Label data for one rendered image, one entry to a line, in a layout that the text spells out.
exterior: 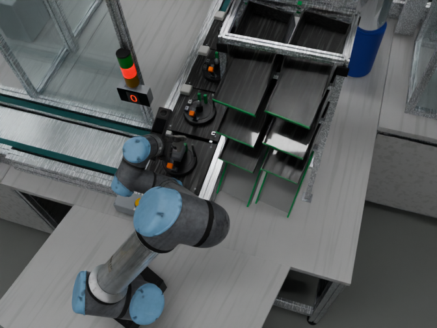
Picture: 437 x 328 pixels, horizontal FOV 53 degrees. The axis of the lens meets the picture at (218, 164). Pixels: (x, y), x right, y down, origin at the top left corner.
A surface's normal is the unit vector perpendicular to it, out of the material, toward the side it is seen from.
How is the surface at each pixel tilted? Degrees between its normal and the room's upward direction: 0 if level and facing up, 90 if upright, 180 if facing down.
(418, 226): 0
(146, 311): 50
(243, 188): 45
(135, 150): 40
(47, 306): 0
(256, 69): 25
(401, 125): 0
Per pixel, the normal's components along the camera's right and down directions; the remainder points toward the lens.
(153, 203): -0.75, -0.35
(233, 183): -0.36, 0.19
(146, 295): 0.63, -0.01
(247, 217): -0.05, -0.51
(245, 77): -0.24, -0.13
